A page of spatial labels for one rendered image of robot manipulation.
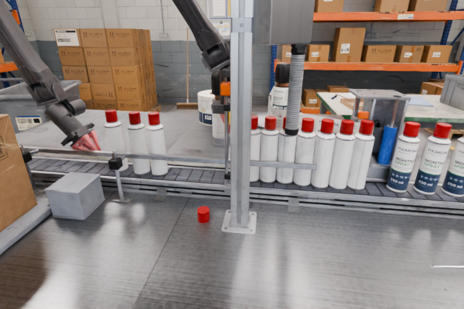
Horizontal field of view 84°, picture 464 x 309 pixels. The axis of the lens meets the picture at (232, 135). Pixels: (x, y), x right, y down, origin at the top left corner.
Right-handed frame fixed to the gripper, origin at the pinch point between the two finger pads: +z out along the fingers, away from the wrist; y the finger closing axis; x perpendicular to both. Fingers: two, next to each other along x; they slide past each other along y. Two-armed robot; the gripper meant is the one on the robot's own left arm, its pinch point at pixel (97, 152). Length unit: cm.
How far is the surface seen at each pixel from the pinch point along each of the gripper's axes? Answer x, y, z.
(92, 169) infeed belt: 5.6, -0.9, 2.9
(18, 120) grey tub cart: 159, 134, -83
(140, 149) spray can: -14.9, -2.4, 8.1
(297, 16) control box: -72, -11, 8
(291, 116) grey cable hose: -59, -12, 25
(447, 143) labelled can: -85, -3, 57
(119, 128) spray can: -13.0, -0.4, -1.1
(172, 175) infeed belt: -16.2, -1.5, 20.9
